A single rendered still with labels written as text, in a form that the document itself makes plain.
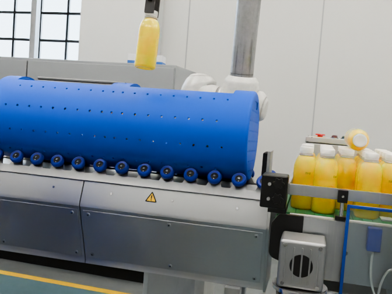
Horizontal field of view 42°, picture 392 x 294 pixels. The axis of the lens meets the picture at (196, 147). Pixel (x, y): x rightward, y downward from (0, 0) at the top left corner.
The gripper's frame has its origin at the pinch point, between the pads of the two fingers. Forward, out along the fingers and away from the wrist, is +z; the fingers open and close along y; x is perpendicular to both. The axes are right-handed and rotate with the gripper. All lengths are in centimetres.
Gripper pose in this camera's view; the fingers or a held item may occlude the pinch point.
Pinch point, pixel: (152, 4)
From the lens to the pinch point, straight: 164.2
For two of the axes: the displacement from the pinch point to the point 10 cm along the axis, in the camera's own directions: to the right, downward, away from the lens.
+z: -1.2, 9.9, -0.4
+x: 9.7, 1.1, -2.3
